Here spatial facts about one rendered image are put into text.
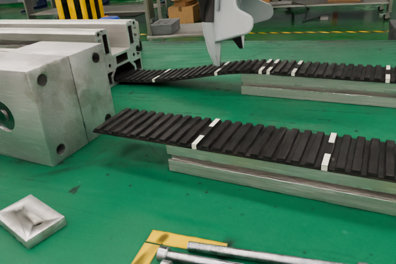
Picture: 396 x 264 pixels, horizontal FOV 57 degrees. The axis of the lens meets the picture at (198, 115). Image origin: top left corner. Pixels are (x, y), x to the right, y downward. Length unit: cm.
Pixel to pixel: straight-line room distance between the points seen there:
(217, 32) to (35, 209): 27
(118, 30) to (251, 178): 38
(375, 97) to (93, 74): 31
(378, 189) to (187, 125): 16
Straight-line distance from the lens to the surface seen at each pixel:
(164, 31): 352
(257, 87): 47
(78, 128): 39
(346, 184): 28
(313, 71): 45
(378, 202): 28
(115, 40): 61
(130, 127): 34
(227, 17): 43
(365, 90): 45
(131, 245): 26
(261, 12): 51
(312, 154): 28
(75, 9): 378
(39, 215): 30
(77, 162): 37
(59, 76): 37
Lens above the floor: 95
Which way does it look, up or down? 24 degrees down
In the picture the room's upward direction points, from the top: 5 degrees counter-clockwise
